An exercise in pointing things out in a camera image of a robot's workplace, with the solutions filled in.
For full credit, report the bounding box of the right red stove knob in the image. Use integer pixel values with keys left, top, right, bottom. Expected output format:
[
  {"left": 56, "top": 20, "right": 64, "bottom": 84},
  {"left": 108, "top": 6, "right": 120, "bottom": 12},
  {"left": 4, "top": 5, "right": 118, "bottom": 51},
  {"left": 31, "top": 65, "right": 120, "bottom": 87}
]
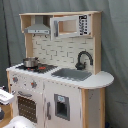
[{"left": 31, "top": 81, "right": 37, "bottom": 88}]

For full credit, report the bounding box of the grey toy sink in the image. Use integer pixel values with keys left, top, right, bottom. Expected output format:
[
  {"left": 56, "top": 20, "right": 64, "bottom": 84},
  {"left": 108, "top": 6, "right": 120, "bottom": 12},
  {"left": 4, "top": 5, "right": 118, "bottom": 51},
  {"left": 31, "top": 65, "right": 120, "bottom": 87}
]
[{"left": 52, "top": 68, "right": 92, "bottom": 81}]

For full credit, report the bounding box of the black toy stovetop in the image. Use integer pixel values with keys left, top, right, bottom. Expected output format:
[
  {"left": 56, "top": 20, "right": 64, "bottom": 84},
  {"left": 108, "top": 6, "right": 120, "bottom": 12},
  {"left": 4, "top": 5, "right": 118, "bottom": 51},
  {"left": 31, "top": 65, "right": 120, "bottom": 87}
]
[{"left": 18, "top": 63, "right": 55, "bottom": 73}]

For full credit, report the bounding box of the red stove knob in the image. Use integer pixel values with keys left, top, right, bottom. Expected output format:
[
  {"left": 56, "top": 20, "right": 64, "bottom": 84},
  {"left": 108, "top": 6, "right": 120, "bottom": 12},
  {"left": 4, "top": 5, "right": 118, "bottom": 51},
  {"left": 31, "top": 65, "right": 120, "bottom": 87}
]
[
  {"left": 31, "top": 81, "right": 37, "bottom": 88},
  {"left": 13, "top": 77, "right": 18, "bottom": 83}
]

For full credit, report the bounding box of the wooden toy kitchen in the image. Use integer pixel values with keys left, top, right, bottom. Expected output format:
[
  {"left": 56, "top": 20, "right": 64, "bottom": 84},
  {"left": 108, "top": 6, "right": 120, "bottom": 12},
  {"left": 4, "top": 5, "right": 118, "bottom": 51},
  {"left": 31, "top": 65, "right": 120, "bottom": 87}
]
[{"left": 7, "top": 11, "right": 114, "bottom": 128}]

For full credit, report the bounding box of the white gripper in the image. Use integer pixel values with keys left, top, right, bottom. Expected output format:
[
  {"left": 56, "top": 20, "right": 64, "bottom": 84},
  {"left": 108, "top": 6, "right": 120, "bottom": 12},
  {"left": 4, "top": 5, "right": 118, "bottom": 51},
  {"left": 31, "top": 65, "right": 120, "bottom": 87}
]
[{"left": 0, "top": 89, "right": 14, "bottom": 105}]

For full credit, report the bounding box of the white microwave door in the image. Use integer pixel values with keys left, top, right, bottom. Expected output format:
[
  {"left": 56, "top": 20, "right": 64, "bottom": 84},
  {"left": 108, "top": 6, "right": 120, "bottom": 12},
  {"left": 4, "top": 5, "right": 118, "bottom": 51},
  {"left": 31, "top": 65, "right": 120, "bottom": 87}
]
[{"left": 50, "top": 14, "right": 91, "bottom": 39}]

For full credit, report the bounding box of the white cabinet door with dispenser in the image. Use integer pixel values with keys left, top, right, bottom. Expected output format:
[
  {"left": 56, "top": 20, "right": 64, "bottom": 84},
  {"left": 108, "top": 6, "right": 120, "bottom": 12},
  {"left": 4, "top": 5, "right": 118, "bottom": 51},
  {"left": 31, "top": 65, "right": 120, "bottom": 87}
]
[{"left": 45, "top": 81, "right": 82, "bottom": 128}]

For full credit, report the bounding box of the left red stove knob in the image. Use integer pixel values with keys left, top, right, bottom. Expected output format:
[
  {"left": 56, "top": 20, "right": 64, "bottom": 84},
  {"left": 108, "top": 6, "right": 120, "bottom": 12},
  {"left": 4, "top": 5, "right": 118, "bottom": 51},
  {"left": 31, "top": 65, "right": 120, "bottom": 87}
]
[{"left": 13, "top": 77, "right": 18, "bottom": 83}]

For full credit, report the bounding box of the grey backdrop curtain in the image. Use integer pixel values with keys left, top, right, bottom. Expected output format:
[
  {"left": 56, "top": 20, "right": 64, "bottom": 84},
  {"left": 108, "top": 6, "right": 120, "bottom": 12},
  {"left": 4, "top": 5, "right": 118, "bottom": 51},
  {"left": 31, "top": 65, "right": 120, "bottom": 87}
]
[{"left": 0, "top": 0, "right": 128, "bottom": 128}]

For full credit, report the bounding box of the silver toy pot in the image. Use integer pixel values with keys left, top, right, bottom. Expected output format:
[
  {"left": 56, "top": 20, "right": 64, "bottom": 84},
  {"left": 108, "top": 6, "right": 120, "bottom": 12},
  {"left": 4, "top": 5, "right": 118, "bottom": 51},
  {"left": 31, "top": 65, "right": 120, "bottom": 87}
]
[{"left": 23, "top": 57, "right": 38, "bottom": 68}]

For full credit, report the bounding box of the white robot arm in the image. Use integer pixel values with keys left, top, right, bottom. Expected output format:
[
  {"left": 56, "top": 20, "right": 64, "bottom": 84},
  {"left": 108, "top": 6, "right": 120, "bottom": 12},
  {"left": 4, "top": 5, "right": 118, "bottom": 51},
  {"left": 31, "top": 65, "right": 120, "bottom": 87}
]
[{"left": 0, "top": 88, "right": 35, "bottom": 128}]

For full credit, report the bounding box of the grey range hood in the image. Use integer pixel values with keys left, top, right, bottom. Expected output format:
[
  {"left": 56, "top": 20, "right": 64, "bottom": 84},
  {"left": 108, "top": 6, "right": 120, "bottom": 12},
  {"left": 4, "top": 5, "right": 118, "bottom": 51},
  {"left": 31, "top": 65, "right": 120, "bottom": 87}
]
[{"left": 24, "top": 16, "right": 50, "bottom": 34}]

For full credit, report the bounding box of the black toy faucet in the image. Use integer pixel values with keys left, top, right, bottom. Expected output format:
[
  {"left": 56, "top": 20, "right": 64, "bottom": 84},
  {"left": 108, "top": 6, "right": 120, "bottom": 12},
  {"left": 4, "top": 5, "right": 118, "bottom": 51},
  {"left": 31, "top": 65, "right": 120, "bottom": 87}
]
[{"left": 75, "top": 51, "right": 93, "bottom": 70}]

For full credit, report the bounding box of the white oven door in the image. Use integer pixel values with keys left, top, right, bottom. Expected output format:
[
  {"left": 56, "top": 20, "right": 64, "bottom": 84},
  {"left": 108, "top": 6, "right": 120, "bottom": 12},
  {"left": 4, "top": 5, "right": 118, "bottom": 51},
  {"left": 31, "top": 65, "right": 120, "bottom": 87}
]
[{"left": 11, "top": 86, "right": 44, "bottom": 128}]

